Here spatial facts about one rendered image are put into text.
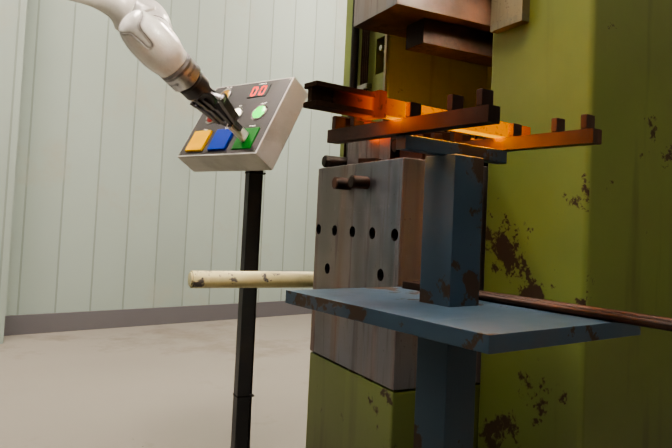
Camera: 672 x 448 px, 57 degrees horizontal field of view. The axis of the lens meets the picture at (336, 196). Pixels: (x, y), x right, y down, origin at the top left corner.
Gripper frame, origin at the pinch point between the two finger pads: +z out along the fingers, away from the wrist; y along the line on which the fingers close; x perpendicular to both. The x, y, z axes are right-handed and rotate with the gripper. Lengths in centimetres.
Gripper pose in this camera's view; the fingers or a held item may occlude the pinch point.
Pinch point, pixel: (237, 129)
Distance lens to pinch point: 175.0
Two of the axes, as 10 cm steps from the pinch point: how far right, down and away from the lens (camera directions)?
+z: 5.1, 5.5, 6.6
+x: 3.5, -8.3, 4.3
